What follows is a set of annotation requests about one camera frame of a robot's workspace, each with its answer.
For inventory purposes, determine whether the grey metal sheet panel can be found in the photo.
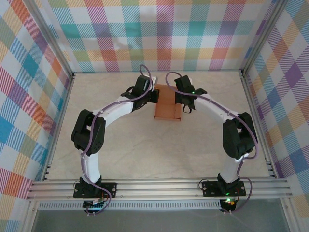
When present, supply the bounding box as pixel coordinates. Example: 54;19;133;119
31;209;290;232

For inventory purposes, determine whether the aluminium side rail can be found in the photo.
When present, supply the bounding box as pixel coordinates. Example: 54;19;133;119
239;69;280;179
41;72;76;182

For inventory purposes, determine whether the aluminium frame post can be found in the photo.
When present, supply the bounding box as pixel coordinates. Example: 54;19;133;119
240;0;289;75
20;200;41;232
280;197;299;232
26;0;76;77

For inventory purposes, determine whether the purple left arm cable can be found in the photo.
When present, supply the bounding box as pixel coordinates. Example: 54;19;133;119
81;64;155;216

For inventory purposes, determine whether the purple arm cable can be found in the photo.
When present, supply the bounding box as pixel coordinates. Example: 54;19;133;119
81;64;155;216
165;71;260;215

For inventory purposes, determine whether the long aluminium base rail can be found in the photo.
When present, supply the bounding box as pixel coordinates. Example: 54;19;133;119
26;180;294;201

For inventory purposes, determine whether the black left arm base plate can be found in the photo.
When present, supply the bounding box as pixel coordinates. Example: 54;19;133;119
73;182;118;199

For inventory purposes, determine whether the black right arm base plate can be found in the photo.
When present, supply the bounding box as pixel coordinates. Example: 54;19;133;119
202;180;247;197

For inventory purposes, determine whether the slotted grey cable duct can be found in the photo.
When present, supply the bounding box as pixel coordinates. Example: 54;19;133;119
38;202;223;211

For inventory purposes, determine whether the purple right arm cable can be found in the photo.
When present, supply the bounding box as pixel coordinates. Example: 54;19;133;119
165;71;260;215

